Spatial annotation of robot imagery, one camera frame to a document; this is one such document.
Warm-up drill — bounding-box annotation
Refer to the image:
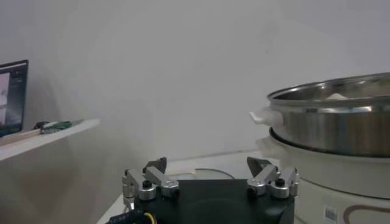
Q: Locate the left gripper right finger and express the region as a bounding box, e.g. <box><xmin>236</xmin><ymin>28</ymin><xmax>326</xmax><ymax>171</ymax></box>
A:
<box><xmin>246</xmin><ymin>156</ymin><xmax>300</xmax><ymax>200</ymax></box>

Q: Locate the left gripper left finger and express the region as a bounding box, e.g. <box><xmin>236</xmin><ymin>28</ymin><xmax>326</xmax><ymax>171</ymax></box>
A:
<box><xmin>121</xmin><ymin>156</ymin><xmax>180</xmax><ymax>211</ymax></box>

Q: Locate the stainless steel steamer basket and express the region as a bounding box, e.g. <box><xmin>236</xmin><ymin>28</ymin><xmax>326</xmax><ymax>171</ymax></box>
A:
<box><xmin>249</xmin><ymin>72</ymin><xmax>390</xmax><ymax>158</ymax></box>

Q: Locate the white side table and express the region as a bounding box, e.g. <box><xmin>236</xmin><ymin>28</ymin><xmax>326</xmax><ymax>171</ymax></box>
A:
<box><xmin>0</xmin><ymin>118</ymin><xmax>101</xmax><ymax>162</ymax></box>

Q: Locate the light wooden board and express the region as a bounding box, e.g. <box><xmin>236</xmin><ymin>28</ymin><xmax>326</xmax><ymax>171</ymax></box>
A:
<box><xmin>0</xmin><ymin>129</ymin><xmax>42</xmax><ymax>147</ymax></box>

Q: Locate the black laptop screen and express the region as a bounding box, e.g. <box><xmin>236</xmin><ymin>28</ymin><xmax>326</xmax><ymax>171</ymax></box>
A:
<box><xmin>0</xmin><ymin>60</ymin><xmax>29</xmax><ymax>138</ymax></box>

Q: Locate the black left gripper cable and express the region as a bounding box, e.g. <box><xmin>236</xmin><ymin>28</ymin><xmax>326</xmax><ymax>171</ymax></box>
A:
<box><xmin>105</xmin><ymin>209</ymin><xmax>158</xmax><ymax>224</ymax></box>

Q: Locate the green handled hand tool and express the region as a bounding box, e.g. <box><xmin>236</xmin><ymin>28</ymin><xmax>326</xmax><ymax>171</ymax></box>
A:
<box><xmin>39</xmin><ymin>119</ymin><xmax>85</xmax><ymax>135</ymax></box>

